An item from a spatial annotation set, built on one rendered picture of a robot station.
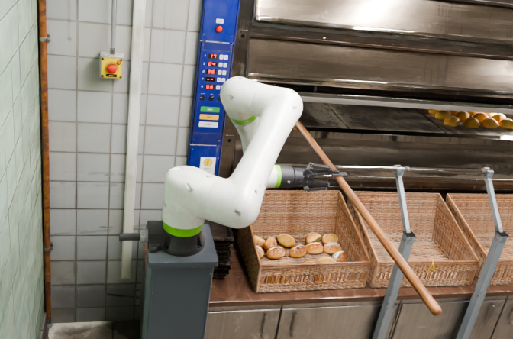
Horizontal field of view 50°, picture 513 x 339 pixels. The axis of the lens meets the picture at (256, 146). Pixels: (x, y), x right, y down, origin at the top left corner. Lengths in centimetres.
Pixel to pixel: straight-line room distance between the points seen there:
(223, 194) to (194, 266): 25
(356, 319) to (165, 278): 133
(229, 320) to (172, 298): 87
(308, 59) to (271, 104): 92
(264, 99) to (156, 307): 73
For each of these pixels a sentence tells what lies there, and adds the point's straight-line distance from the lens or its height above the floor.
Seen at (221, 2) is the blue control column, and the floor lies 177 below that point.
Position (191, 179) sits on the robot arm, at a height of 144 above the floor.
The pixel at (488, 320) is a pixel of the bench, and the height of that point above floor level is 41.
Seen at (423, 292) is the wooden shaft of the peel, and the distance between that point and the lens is 176.
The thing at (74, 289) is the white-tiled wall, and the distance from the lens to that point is 311.
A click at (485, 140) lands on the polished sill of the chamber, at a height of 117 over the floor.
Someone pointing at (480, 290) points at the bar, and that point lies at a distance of 295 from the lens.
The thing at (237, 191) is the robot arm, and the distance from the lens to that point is 155.
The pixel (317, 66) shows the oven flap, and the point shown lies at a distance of 266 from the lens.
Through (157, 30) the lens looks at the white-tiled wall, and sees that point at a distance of 248.
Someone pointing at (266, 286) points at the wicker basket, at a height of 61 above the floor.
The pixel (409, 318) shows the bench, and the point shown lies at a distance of 294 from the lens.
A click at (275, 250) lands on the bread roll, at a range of 277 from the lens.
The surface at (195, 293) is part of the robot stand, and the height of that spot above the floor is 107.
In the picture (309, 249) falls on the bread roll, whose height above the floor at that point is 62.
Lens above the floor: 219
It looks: 24 degrees down
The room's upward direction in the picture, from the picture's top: 9 degrees clockwise
